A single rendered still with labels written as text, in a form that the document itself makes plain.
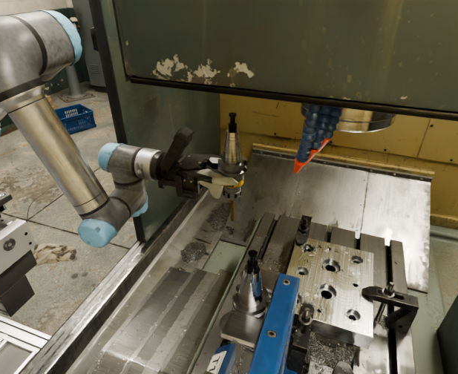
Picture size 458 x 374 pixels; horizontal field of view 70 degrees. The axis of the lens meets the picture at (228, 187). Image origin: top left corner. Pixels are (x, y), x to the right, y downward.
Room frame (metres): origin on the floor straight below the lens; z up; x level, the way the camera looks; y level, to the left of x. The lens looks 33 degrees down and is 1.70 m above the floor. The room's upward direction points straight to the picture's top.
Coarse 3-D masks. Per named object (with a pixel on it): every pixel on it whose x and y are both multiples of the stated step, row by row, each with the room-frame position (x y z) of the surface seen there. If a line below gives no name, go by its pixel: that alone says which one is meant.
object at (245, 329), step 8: (232, 312) 0.35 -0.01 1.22; (240, 312) 0.35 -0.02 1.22; (224, 320) 0.33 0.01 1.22; (232, 320) 0.33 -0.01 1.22; (240, 320) 0.33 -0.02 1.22; (248, 320) 0.33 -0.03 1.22; (256, 320) 0.33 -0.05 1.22; (224, 328) 0.32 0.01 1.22; (232, 328) 0.32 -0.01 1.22; (240, 328) 0.32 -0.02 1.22; (248, 328) 0.32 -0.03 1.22; (256, 328) 0.32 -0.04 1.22; (224, 336) 0.31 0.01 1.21; (232, 336) 0.30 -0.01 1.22; (240, 336) 0.30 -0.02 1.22; (248, 336) 0.30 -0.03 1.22; (256, 336) 0.30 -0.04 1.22; (248, 344) 0.29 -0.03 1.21; (256, 344) 0.29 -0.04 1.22
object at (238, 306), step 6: (264, 288) 0.39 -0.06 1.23; (234, 294) 0.38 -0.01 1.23; (264, 294) 0.38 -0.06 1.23; (234, 300) 0.37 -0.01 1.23; (264, 300) 0.37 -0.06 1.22; (234, 306) 0.37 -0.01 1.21; (240, 306) 0.35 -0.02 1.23; (246, 306) 0.35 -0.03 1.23; (252, 306) 0.35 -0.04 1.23; (258, 306) 0.35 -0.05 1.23; (264, 306) 0.35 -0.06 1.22; (246, 312) 0.34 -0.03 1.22; (252, 312) 0.34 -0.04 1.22; (258, 312) 0.35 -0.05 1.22; (264, 312) 0.35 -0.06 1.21
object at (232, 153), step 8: (232, 136) 0.61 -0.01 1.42; (224, 144) 0.62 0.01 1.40; (232, 144) 0.61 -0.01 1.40; (240, 144) 0.62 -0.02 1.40; (224, 152) 0.61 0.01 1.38; (232, 152) 0.60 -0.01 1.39; (240, 152) 0.61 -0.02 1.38; (224, 160) 0.61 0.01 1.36; (232, 160) 0.60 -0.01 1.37; (240, 160) 0.61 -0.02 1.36
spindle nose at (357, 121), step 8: (304, 104) 0.53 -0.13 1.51; (304, 112) 0.53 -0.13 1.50; (344, 112) 0.48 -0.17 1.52; (352, 112) 0.47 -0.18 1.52; (360, 112) 0.47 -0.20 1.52; (368, 112) 0.47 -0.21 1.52; (376, 112) 0.47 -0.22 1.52; (344, 120) 0.47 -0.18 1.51; (352, 120) 0.47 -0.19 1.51; (360, 120) 0.47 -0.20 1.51; (368, 120) 0.47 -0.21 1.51; (376, 120) 0.47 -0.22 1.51; (384, 120) 0.48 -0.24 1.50; (392, 120) 0.49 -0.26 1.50; (336, 128) 0.48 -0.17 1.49; (344, 128) 0.48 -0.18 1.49; (352, 128) 0.47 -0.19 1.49; (360, 128) 0.47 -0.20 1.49; (368, 128) 0.47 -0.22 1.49; (376, 128) 0.48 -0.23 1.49; (384, 128) 0.49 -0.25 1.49
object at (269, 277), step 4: (260, 268) 0.45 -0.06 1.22; (264, 272) 0.43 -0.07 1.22; (268, 272) 0.43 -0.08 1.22; (272, 272) 0.43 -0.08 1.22; (276, 272) 0.43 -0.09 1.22; (280, 272) 0.44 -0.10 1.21; (264, 276) 0.43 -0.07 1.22; (268, 276) 0.43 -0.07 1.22; (272, 276) 0.43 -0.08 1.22; (276, 276) 0.43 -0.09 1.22; (264, 280) 0.42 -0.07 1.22; (268, 280) 0.42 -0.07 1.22; (272, 280) 0.42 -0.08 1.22; (276, 280) 0.42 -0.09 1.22; (264, 284) 0.41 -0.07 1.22; (268, 284) 0.41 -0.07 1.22; (272, 284) 0.41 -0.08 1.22; (268, 288) 0.40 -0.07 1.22; (272, 288) 0.40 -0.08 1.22; (268, 292) 0.39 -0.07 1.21; (272, 292) 0.39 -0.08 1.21
